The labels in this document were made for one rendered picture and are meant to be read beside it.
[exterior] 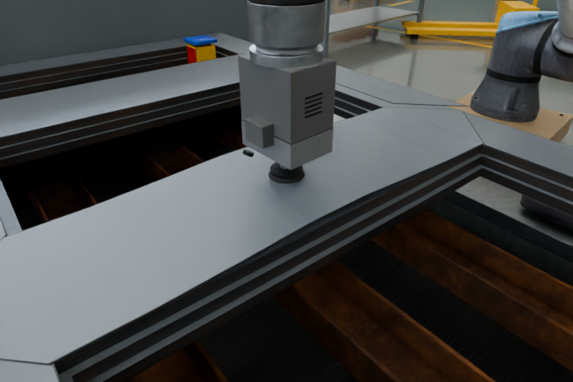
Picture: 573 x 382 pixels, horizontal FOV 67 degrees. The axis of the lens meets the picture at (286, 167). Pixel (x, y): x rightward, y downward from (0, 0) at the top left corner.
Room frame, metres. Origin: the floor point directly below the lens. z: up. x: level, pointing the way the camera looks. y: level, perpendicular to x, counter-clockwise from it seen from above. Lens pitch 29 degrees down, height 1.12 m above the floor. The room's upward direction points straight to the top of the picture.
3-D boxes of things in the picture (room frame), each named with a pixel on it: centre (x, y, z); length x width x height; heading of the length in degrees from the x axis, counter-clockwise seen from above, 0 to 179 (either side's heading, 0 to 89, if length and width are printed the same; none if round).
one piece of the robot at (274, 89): (0.44, 0.01, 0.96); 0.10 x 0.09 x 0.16; 132
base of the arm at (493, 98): (0.99, -0.53, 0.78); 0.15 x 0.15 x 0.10
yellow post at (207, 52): (1.06, 0.21, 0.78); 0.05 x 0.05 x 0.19; 38
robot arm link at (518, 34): (0.98, -0.54, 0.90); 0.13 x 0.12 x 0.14; 36
